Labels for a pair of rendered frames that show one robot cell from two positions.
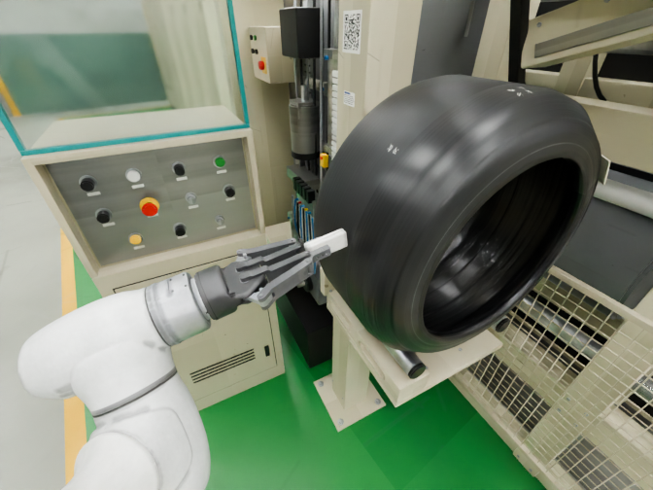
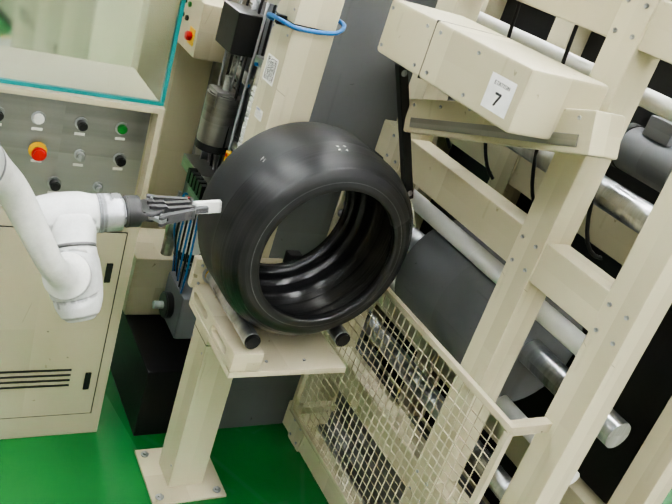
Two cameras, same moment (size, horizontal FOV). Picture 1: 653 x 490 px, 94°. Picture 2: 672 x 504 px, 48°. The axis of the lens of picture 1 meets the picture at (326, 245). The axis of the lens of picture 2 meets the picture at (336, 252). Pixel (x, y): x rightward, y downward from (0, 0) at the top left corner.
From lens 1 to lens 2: 140 cm
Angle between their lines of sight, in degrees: 13
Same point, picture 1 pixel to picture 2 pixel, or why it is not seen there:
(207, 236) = not seen: hidden behind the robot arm
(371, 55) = (279, 91)
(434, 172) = (278, 177)
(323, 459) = not seen: outside the picture
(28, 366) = not seen: hidden behind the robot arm
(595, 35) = (434, 126)
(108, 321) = (79, 200)
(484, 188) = (304, 193)
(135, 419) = (82, 252)
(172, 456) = (95, 277)
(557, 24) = (421, 109)
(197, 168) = (98, 129)
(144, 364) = (89, 229)
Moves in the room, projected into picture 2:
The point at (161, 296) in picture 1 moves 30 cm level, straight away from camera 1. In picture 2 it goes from (107, 198) to (61, 144)
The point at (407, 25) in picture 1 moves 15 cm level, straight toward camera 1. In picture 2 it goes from (311, 78) to (297, 87)
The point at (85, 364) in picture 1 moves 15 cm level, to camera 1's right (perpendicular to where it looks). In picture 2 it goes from (65, 217) to (133, 235)
